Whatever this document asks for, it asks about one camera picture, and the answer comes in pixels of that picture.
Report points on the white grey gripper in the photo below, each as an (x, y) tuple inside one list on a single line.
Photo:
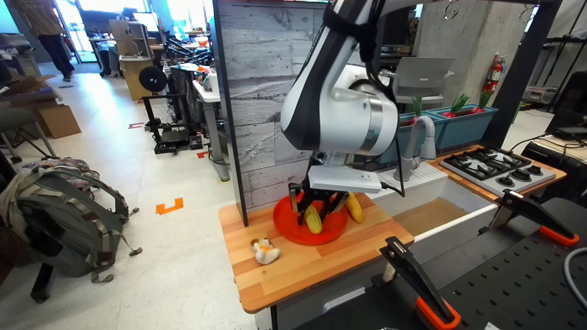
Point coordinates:
[(329, 171)]

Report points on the grey backpack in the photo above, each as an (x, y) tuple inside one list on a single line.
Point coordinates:
[(69, 218)]

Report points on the black pegboard table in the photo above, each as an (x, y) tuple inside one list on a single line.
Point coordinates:
[(500, 279)]

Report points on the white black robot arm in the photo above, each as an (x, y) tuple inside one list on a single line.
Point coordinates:
[(335, 123)]

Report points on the toy stove top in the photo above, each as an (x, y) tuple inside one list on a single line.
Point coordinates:
[(498, 171)]

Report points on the left black orange clamp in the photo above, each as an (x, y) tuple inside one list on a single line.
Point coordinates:
[(430, 306)]

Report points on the yellow oblong toy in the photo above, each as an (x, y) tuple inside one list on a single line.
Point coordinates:
[(313, 220)]

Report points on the yellow toy corn with leaves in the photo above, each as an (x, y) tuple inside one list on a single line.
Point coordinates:
[(355, 207)]

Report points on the black orange clamp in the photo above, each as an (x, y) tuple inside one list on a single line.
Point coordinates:
[(513, 204), (430, 306)]

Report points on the orange round plate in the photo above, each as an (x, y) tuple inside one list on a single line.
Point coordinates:
[(285, 220)]

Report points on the walking person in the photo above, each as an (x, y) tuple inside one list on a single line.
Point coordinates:
[(45, 24)]

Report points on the grey toy sink faucet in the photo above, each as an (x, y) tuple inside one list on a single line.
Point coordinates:
[(421, 145)]

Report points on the grey chair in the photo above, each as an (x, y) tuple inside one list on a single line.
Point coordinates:
[(421, 77)]

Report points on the blue planter bin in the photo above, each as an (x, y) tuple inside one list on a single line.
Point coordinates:
[(450, 130)]

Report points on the cardboard box on floor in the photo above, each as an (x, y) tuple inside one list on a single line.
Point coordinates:
[(60, 121)]

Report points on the right black orange clamp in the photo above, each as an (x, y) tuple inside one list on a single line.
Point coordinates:
[(513, 204)]

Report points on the grey wood backdrop panel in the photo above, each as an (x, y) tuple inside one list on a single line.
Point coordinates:
[(263, 48)]

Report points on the red fire extinguisher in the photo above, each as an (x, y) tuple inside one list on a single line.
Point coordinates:
[(493, 79)]

